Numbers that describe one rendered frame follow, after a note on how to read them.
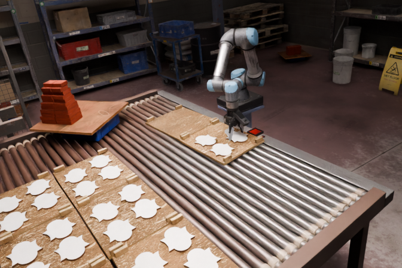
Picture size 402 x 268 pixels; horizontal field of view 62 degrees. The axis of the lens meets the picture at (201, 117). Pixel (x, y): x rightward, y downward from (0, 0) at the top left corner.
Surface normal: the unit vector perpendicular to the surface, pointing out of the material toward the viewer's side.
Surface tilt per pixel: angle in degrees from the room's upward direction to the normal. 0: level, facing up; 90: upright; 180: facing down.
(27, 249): 0
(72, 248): 0
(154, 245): 0
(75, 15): 94
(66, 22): 84
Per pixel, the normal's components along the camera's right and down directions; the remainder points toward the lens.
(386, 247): -0.11, -0.90
